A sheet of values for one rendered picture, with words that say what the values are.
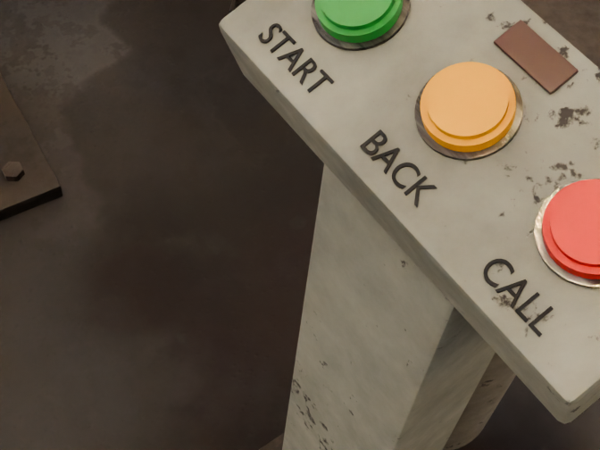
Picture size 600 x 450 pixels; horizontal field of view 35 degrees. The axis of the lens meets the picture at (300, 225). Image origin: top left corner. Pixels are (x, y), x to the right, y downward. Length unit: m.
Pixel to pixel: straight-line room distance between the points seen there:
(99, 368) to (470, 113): 0.67
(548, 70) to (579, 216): 0.07
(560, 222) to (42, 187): 0.80
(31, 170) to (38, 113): 0.10
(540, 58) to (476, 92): 0.03
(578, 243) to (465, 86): 0.08
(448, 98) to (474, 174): 0.03
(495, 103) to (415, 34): 0.06
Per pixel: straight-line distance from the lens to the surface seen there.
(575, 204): 0.39
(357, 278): 0.51
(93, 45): 1.27
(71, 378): 1.01
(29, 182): 1.12
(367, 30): 0.44
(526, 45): 0.43
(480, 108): 0.41
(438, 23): 0.45
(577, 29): 0.59
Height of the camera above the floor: 0.91
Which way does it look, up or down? 56 degrees down
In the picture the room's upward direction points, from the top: 7 degrees clockwise
